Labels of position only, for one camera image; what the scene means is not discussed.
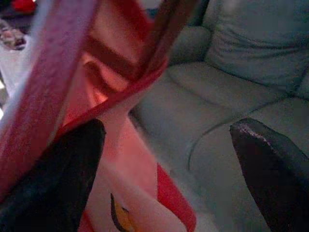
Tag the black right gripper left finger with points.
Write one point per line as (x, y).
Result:
(53, 183)

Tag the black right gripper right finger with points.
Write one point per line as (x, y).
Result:
(277, 183)

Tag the green leather sofa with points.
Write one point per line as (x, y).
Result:
(217, 84)

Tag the pink garment with red trim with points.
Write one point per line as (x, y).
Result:
(135, 169)

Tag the red and white shirt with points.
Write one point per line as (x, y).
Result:
(24, 4)

